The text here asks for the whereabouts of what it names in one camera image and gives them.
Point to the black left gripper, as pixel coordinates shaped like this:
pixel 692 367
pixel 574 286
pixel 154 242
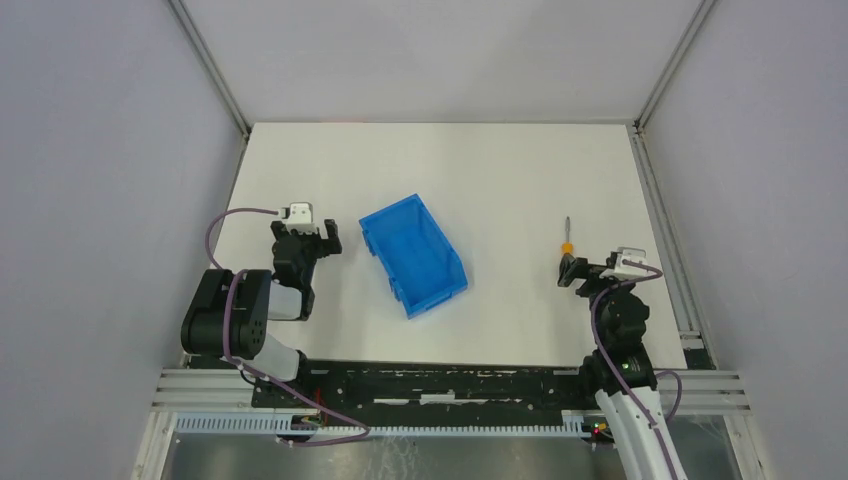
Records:
pixel 308 240

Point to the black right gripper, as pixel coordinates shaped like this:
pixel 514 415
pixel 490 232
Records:
pixel 585 272

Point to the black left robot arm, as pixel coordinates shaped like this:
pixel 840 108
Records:
pixel 229 314

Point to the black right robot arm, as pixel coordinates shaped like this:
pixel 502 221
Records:
pixel 619 375

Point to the blue plastic storage bin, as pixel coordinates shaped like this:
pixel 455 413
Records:
pixel 423 268

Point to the orange handled screwdriver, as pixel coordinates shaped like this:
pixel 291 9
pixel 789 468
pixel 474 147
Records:
pixel 567 247

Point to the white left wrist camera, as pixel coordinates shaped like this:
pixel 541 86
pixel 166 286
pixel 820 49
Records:
pixel 298 218

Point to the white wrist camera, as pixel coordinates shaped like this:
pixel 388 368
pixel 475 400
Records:
pixel 628 263
pixel 298 218

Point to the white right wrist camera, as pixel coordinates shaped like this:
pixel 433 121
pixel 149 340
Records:
pixel 628 263

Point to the black mounting base plate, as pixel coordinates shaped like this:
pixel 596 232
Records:
pixel 380 394

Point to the white slotted cable duct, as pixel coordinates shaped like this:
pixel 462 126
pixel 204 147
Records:
pixel 278 424

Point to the aluminium frame rail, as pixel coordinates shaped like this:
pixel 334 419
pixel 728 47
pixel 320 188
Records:
pixel 705 392

